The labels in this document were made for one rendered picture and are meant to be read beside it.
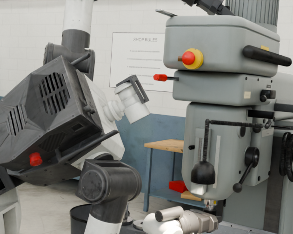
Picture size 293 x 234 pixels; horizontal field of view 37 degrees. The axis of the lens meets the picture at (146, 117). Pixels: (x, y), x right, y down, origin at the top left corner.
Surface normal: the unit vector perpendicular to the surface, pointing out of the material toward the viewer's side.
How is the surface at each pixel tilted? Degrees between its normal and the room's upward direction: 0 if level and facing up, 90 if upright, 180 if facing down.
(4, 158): 74
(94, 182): 83
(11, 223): 90
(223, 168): 90
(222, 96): 90
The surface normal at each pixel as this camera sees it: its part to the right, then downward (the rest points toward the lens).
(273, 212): -0.51, 0.04
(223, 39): -0.25, 0.07
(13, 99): -0.57, -0.25
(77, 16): 0.07, -0.19
